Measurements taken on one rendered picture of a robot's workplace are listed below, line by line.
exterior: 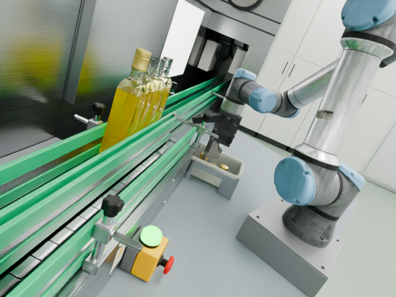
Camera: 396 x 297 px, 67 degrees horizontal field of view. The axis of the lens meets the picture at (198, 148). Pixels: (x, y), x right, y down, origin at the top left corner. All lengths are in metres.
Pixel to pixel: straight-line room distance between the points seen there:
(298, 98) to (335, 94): 0.26
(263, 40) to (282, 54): 2.75
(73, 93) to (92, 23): 0.17
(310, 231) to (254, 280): 0.21
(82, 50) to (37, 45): 0.11
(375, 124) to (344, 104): 4.06
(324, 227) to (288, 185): 0.20
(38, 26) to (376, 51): 0.69
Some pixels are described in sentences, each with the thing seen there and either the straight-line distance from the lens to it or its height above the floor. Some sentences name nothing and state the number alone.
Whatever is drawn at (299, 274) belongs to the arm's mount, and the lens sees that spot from 0.88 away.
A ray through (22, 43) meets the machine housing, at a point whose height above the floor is 1.11.
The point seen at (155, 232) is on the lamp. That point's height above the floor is 0.85.
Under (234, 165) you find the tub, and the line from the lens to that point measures 1.20.
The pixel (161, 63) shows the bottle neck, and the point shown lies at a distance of 0.80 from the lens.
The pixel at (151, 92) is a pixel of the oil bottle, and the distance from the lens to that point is 0.76.
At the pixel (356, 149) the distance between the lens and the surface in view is 4.86.
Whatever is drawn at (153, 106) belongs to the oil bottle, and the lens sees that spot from 0.81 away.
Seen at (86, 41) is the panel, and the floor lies 1.13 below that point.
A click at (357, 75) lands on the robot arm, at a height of 1.28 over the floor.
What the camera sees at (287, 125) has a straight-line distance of 4.64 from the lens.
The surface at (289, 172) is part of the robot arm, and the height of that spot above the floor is 1.02.
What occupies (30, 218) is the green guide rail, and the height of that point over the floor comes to 0.95.
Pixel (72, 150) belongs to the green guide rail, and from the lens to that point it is 0.67.
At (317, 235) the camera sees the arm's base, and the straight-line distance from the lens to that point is 0.92.
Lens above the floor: 1.26
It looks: 22 degrees down
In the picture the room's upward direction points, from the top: 22 degrees clockwise
